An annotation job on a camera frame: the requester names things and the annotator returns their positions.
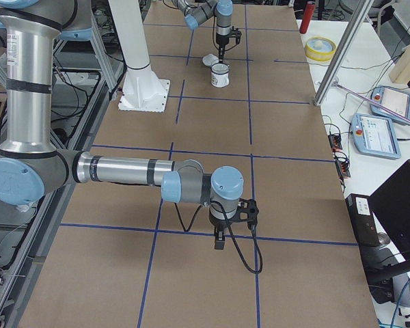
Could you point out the black computer box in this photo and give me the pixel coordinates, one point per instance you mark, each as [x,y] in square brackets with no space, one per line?
[362,220]

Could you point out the red cylindrical bottle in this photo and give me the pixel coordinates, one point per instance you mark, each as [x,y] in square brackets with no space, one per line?
[307,16]

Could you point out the far teach pendant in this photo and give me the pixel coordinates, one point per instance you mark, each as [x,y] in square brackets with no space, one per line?
[396,100]

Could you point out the teach pendant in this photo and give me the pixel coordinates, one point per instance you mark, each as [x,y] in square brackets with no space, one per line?
[375,136]
[396,100]

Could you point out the near teach pendant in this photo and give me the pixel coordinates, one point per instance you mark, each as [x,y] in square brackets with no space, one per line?
[375,136]

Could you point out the white enamel mug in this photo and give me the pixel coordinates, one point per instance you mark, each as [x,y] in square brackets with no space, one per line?
[220,75]

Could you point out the yellow rimmed bowl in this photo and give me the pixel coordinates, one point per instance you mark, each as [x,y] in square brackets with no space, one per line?
[320,49]

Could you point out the aluminium frame post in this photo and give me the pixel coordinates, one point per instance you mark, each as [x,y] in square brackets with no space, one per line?
[344,45]

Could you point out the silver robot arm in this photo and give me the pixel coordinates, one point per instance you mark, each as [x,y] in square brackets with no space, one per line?
[31,166]
[221,12]

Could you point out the reacher grabber stick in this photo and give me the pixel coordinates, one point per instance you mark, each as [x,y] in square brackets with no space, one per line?
[372,102]

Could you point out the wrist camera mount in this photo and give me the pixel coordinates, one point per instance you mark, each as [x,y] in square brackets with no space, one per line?
[235,34]
[247,212]

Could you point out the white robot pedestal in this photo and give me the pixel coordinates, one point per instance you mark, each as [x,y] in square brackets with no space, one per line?
[142,89]

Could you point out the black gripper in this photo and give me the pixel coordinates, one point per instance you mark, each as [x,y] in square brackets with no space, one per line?
[222,42]
[218,225]

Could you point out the black monitor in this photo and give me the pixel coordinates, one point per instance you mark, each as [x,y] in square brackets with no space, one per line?
[391,205]

